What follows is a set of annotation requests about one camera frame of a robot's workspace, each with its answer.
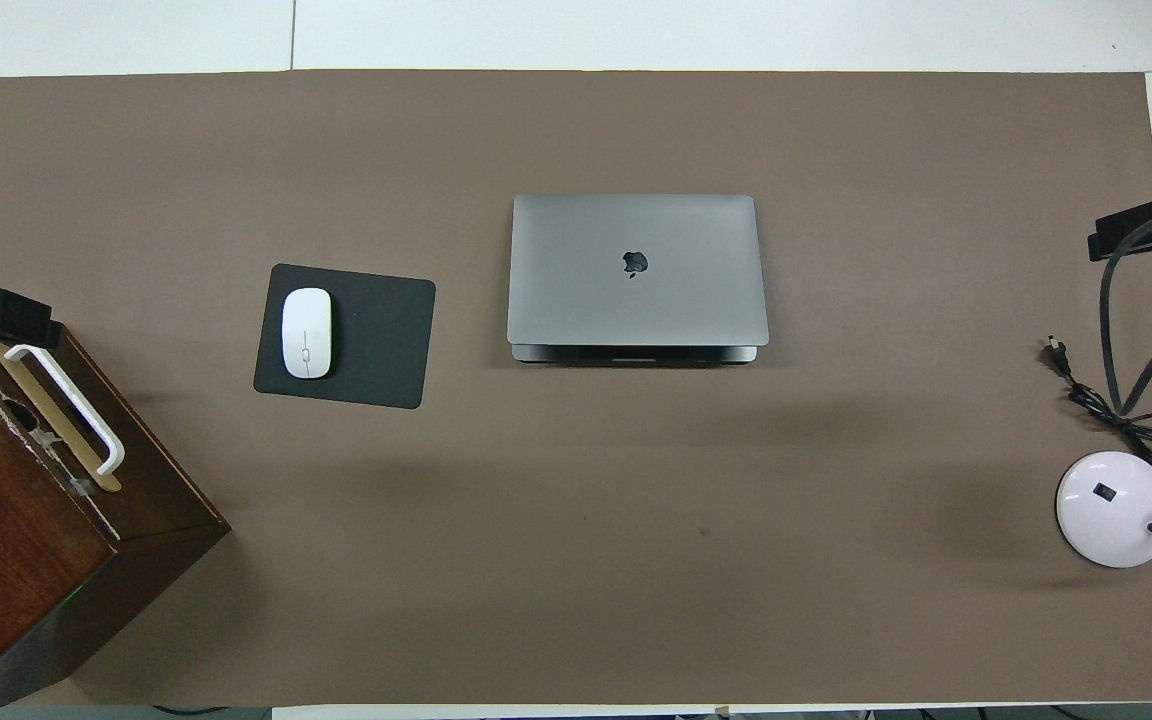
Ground white box handle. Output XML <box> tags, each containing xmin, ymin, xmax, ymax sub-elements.
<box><xmin>4</xmin><ymin>342</ymin><xmax>126</xmax><ymax>475</ymax></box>

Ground black lamp power cable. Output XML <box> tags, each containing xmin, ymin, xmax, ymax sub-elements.
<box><xmin>1041</xmin><ymin>337</ymin><xmax>1152</xmax><ymax>473</ymax></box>

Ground black mouse pad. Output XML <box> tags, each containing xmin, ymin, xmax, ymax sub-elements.
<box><xmin>253</xmin><ymin>263</ymin><xmax>437</xmax><ymax>410</ymax></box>

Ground brown table mat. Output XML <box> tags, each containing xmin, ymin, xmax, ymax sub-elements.
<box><xmin>0</xmin><ymin>70</ymin><xmax>1152</xmax><ymax>706</ymax></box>

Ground white computer mouse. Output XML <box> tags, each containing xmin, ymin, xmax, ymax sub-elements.
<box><xmin>281</xmin><ymin>287</ymin><xmax>333</xmax><ymax>380</ymax></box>

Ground white desk lamp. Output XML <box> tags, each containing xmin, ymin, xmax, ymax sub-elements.
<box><xmin>1055</xmin><ymin>385</ymin><xmax>1152</xmax><ymax>569</ymax></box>

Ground grey aluminium laptop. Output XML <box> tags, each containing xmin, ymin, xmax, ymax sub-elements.
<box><xmin>506</xmin><ymin>194</ymin><xmax>770</xmax><ymax>365</ymax></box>

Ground brass handle plate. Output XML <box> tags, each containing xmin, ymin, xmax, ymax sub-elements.
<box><xmin>0</xmin><ymin>340</ymin><xmax>123</xmax><ymax>493</ymax></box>

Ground dark brown wooden box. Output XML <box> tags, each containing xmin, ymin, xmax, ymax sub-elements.
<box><xmin>0</xmin><ymin>320</ymin><xmax>232</xmax><ymax>716</ymax></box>

